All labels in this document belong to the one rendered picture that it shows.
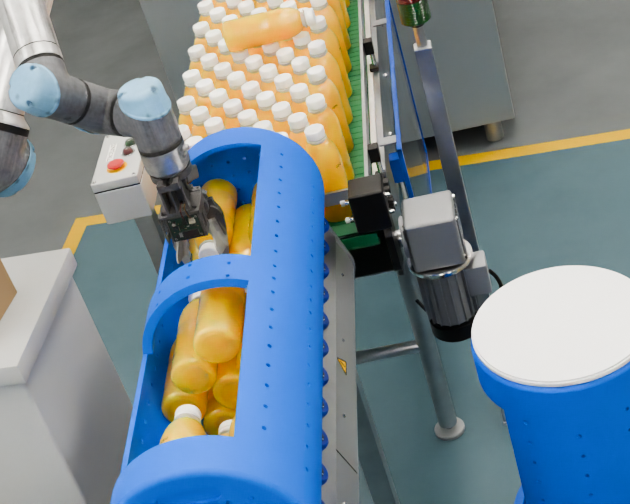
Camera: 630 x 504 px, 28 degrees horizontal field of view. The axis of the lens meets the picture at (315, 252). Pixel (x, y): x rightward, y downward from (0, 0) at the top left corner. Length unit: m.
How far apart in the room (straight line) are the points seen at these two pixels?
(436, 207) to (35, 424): 0.94
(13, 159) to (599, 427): 1.09
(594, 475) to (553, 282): 0.31
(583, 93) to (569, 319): 2.70
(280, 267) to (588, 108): 2.68
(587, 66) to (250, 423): 3.29
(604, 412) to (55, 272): 0.97
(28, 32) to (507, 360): 0.90
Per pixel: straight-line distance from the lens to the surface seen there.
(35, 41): 2.03
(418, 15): 2.63
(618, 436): 1.95
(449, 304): 2.68
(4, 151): 2.25
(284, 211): 2.09
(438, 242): 2.58
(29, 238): 4.79
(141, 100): 1.98
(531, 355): 1.91
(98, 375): 2.37
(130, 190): 2.56
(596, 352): 1.89
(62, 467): 2.22
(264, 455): 1.64
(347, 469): 2.05
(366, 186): 2.45
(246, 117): 2.59
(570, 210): 4.00
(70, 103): 2.00
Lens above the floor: 2.28
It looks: 34 degrees down
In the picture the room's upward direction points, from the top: 18 degrees counter-clockwise
